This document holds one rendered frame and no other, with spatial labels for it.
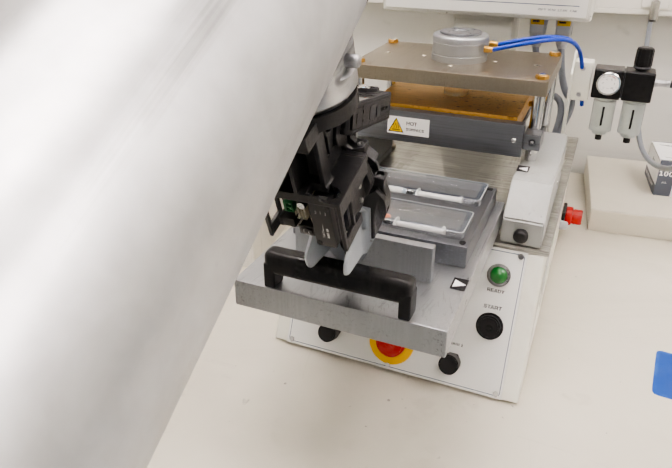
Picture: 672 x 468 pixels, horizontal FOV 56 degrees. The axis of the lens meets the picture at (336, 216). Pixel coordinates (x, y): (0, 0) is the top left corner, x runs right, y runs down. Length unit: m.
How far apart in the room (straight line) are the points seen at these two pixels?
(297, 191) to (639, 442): 0.54
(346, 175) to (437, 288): 0.19
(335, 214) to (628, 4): 1.06
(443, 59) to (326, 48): 0.76
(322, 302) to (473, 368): 0.29
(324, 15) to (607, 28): 1.36
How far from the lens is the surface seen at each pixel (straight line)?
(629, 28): 1.51
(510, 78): 0.85
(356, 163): 0.50
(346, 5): 0.18
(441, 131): 0.87
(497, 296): 0.82
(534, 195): 0.81
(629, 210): 1.30
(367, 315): 0.59
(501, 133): 0.86
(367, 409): 0.81
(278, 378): 0.86
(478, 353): 0.83
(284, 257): 0.60
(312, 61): 0.15
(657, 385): 0.94
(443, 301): 0.61
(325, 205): 0.47
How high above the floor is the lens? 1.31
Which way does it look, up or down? 26 degrees down
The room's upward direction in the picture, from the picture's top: straight up
